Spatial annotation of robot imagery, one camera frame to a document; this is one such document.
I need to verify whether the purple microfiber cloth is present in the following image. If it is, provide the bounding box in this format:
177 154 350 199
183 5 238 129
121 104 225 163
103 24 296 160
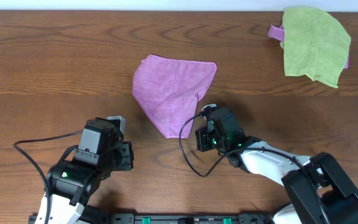
132 55 217 138

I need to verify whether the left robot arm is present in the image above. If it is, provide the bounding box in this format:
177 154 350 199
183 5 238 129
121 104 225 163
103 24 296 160
29 116 134 224

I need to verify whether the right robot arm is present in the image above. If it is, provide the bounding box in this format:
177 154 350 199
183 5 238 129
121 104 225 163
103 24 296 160
195 105 358 223

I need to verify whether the green microfiber cloth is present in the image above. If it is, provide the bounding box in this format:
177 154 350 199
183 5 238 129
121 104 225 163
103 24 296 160
280 6 351 88

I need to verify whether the left black cable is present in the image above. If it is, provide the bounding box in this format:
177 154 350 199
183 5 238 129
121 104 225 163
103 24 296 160
12 130 84 224

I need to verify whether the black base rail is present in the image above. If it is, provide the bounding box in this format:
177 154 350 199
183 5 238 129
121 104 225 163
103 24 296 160
28 212 279 224

